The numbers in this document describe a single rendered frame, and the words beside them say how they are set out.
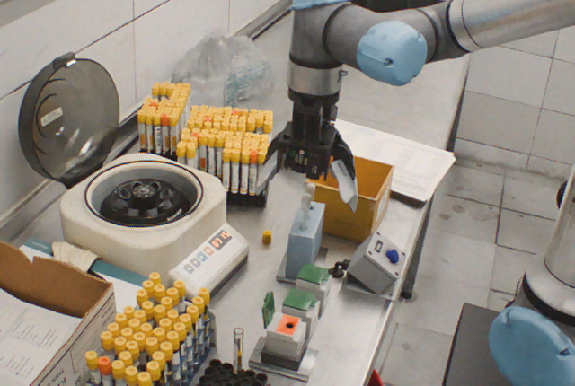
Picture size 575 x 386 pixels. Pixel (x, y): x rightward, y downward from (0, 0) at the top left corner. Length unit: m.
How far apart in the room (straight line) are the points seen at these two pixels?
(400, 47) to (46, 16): 0.67
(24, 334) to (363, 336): 0.50
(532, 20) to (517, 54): 2.42
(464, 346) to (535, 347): 0.26
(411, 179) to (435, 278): 1.22
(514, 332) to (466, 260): 2.01
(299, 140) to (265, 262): 0.31
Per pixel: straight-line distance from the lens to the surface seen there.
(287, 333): 0.93
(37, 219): 1.30
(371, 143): 1.52
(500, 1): 0.82
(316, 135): 0.92
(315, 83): 0.89
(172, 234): 1.03
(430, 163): 1.48
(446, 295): 2.53
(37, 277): 0.99
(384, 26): 0.79
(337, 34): 0.82
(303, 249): 1.07
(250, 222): 1.25
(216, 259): 1.10
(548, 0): 0.78
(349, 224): 1.21
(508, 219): 3.04
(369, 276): 1.09
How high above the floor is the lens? 1.60
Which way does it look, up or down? 31 degrees down
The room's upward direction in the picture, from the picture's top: 4 degrees clockwise
